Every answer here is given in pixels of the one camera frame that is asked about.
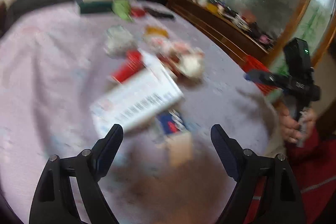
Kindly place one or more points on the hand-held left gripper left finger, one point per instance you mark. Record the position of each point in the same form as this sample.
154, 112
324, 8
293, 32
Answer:
111, 141

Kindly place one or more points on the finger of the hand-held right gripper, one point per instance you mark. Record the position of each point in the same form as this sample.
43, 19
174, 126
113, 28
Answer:
262, 77

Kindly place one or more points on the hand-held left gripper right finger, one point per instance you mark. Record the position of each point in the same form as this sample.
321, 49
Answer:
223, 146

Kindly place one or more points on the red plastic basket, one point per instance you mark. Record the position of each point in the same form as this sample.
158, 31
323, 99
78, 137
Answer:
258, 70

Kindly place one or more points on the white printed box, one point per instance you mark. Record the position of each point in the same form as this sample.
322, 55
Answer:
139, 98

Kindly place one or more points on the person's right forearm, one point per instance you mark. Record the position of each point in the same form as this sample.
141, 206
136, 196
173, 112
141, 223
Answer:
315, 174

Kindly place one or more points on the person's right hand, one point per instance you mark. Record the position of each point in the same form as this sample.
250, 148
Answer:
288, 125

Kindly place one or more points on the tan cardboard piece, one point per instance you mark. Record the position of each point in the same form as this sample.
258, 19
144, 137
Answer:
181, 148

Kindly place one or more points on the blue printed packet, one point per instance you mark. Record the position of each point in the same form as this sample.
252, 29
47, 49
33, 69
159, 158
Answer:
172, 121

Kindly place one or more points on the wooden sideboard cabinet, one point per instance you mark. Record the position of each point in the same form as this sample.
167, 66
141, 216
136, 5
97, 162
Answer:
223, 27

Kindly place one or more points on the wooden cabinet with clutter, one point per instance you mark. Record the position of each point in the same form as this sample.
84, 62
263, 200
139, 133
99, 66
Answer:
231, 14

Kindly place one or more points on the red snack packet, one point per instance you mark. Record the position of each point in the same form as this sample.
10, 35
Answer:
128, 66

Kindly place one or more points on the crumpled white red wrapper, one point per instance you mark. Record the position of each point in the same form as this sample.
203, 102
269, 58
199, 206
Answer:
183, 58

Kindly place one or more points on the yellow container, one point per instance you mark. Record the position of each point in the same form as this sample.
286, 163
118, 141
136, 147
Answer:
211, 6

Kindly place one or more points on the crumpled clear plastic bag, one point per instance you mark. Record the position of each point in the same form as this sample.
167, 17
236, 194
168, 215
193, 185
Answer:
118, 40

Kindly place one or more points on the yellow bowl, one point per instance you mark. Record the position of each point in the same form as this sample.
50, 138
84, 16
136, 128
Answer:
155, 31

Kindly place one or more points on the black remote control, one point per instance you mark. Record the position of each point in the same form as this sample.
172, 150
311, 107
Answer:
160, 13

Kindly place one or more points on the flat red packet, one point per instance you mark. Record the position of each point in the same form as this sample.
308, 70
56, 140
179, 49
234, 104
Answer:
137, 12

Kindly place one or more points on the green plastic bag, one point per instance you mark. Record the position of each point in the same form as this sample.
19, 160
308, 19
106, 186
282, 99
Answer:
121, 7

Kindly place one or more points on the dark green tissue box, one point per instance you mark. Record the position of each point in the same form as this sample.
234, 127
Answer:
94, 2

